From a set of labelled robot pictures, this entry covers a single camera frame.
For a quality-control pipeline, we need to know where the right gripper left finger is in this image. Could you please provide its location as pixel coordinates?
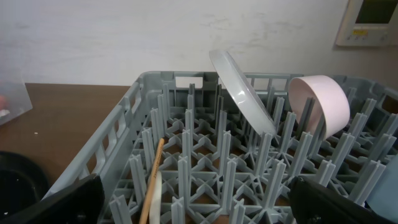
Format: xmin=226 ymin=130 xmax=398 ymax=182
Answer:
xmin=1 ymin=174 xmax=105 ymax=224

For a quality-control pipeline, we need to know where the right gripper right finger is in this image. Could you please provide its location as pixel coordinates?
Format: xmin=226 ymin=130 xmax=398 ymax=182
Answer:
xmin=288 ymin=176 xmax=393 ymax=224

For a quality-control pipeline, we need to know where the light blue cup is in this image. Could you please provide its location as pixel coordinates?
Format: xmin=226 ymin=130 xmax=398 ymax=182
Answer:
xmin=367 ymin=156 xmax=398 ymax=223

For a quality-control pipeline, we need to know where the white plastic fork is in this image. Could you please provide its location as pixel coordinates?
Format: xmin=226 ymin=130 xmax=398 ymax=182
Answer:
xmin=149 ymin=171 xmax=162 ymax=224

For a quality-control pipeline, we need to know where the pink bowl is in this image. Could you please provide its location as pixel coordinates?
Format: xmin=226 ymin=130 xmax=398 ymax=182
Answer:
xmin=288 ymin=75 xmax=350 ymax=139

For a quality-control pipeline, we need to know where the wooden chopstick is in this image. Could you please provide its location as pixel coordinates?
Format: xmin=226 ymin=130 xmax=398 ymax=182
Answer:
xmin=139 ymin=138 xmax=164 ymax=224

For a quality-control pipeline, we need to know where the grey plate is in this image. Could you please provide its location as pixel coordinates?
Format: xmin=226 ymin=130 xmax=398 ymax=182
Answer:
xmin=209 ymin=50 xmax=277 ymax=136

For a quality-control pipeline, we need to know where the grey dishwasher rack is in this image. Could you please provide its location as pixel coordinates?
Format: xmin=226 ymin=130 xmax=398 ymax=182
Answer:
xmin=47 ymin=72 xmax=397 ymax=223

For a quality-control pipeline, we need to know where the round black tray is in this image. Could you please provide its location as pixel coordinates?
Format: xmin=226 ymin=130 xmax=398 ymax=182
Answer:
xmin=1 ymin=151 xmax=49 ymax=219

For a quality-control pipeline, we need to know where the clear plastic bin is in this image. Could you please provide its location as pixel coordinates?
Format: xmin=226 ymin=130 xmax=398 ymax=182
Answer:
xmin=1 ymin=55 xmax=33 ymax=125

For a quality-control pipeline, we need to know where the beige wall control panel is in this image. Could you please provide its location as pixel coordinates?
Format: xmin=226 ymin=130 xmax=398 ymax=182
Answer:
xmin=335 ymin=0 xmax=397 ymax=47

